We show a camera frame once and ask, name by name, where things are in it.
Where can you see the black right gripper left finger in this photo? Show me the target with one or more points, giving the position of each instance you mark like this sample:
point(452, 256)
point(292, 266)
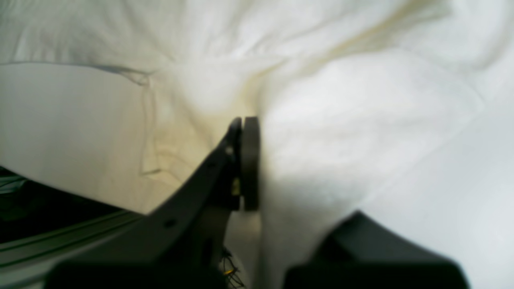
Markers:
point(179, 245)

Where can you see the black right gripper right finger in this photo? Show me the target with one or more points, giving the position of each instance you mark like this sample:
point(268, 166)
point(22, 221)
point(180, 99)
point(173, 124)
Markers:
point(362, 254)

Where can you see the white printed T-shirt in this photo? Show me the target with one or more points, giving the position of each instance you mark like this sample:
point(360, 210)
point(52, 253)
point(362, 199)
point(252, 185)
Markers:
point(401, 107)

